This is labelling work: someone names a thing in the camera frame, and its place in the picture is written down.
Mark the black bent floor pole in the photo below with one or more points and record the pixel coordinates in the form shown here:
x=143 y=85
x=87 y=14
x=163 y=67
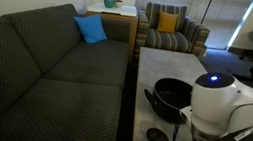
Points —
x=207 y=8

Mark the dark grey fabric sofa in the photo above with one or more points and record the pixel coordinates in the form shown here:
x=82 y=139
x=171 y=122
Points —
x=47 y=79

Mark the black cooking pot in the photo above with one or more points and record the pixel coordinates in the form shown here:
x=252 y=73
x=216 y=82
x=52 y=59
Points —
x=169 y=98

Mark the small white pot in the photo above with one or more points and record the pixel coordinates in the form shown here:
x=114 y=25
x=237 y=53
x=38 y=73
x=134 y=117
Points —
x=118 y=4

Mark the yellow square cushion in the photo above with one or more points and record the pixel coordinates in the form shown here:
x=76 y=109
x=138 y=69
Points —
x=167 y=22

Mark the striped fabric armchair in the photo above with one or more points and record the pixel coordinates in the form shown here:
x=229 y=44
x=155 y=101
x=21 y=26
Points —
x=168 y=39

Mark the blue square cushion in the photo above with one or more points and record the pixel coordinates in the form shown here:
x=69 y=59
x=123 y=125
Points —
x=90 y=28

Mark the wooden side table white top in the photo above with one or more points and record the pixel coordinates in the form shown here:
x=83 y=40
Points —
x=114 y=16

